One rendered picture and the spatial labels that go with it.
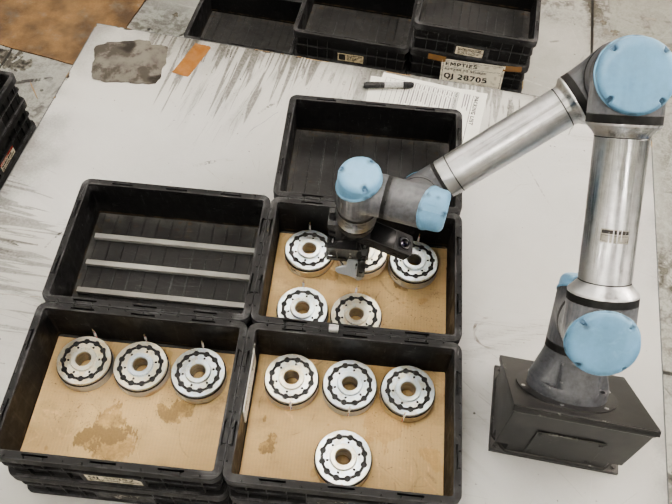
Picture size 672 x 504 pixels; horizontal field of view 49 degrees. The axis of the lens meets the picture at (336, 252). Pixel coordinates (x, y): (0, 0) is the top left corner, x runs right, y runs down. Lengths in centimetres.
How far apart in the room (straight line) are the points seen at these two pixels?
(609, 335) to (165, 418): 80
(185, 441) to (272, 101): 101
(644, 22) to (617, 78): 256
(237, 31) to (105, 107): 97
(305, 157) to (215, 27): 130
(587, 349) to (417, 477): 39
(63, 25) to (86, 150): 156
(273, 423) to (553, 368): 53
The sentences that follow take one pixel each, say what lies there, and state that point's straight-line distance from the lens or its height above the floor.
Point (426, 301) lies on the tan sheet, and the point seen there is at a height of 83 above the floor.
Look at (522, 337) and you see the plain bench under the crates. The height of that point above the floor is 70.
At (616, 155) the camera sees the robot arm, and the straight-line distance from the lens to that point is 124.
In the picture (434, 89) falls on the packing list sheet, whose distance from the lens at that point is 214.
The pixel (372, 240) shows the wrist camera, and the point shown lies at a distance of 138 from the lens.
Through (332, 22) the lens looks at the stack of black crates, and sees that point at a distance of 283.
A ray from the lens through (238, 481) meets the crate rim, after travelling 130.
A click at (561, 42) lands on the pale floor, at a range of 352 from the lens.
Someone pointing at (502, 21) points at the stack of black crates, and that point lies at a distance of 275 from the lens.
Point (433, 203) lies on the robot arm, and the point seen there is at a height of 120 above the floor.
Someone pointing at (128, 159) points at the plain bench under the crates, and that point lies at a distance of 199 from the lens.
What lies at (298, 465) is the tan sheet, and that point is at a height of 83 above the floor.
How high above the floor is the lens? 217
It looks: 56 degrees down
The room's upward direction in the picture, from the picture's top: 3 degrees clockwise
